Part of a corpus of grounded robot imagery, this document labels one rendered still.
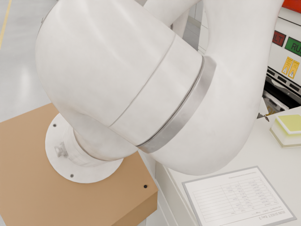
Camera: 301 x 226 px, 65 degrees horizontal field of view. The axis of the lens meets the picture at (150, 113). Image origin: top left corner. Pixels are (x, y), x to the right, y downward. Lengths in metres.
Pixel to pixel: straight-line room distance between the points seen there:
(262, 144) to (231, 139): 0.53
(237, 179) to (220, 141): 0.43
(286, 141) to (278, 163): 0.07
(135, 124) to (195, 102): 0.06
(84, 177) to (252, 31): 0.46
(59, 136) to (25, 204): 0.15
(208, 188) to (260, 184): 0.13
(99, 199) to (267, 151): 0.47
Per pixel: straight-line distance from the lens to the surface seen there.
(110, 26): 0.20
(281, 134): 0.76
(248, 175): 0.67
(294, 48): 1.06
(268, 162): 0.72
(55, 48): 0.21
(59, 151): 0.54
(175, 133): 0.21
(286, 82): 1.11
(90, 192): 0.59
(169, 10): 0.55
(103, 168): 0.59
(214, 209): 0.59
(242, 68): 0.23
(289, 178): 0.71
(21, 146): 0.59
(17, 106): 2.75
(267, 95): 1.10
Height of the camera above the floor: 1.47
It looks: 39 degrees down
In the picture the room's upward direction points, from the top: straight up
